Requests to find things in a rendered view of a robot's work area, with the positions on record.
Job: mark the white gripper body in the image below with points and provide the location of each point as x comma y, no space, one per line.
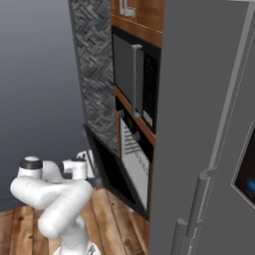
91,164

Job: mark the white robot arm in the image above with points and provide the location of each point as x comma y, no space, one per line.
54,196

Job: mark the black glass oven door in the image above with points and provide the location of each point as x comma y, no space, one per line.
114,169

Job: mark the grey oven knob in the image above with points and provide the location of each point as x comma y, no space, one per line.
121,114
136,135

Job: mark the black built-in oven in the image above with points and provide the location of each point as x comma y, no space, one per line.
149,149

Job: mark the black microwave oven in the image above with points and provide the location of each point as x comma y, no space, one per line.
124,66

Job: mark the wooden cupboard door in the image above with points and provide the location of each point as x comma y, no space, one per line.
146,20

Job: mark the grey fridge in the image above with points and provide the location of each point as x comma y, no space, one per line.
192,99

